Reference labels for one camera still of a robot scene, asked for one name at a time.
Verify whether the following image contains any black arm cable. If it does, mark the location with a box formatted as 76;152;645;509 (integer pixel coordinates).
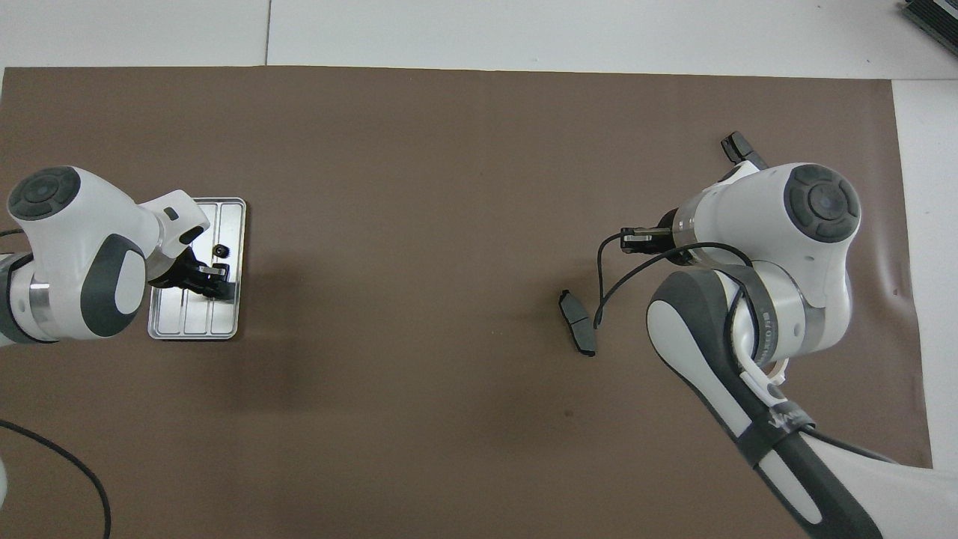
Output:
594;232;757;330
0;419;113;539

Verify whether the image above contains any black ribbed equipment box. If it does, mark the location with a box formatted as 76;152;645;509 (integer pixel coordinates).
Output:
902;0;958;57

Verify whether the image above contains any brown table mat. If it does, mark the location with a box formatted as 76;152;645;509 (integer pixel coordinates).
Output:
0;66;936;539

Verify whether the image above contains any wide dark brake pad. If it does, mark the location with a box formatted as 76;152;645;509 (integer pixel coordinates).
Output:
721;131;768;169

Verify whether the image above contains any silver metal tray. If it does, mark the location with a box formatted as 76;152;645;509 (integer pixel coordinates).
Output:
147;197;248;341

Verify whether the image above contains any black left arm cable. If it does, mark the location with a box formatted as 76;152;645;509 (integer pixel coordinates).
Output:
0;419;113;539

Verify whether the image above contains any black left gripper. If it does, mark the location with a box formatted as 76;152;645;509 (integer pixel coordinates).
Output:
150;251;233;302

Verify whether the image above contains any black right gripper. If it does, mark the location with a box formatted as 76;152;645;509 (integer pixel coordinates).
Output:
620;213;683;263

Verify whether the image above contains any slim dark brake pad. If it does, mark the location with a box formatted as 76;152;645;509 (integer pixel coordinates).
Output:
558;289;598;358

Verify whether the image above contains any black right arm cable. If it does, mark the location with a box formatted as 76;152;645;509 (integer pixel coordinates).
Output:
594;232;757;330

